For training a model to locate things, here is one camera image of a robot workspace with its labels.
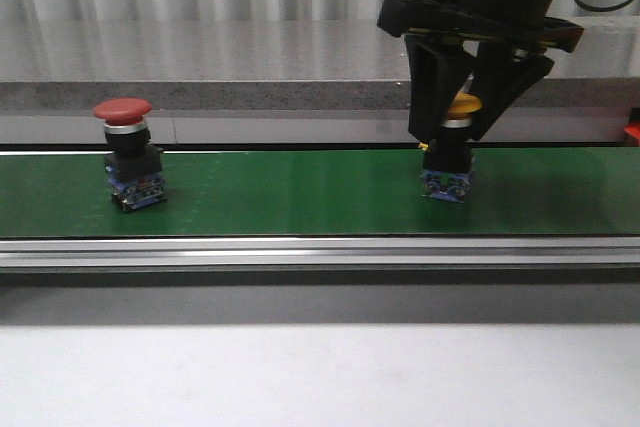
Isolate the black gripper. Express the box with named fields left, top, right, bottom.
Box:
left=377, top=0, right=584, bottom=141

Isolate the yellow mushroom push button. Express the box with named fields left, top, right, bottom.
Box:
left=419, top=92, right=482, bottom=203

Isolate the red push button bottom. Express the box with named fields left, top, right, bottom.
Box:
left=93, top=97, right=167, bottom=212

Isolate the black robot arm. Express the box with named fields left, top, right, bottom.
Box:
left=377, top=0, right=583, bottom=143

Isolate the green conveyor belt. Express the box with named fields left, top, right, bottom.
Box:
left=1, top=147, right=639, bottom=238

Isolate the red plastic tray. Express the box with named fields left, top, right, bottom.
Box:
left=624, top=122, right=640, bottom=147

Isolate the grey stone counter slab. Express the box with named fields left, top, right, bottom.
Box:
left=1, top=20, right=409, bottom=112

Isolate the aluminium conveyor side rail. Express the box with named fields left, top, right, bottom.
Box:
left=1, top=236, right=639, bottom=274

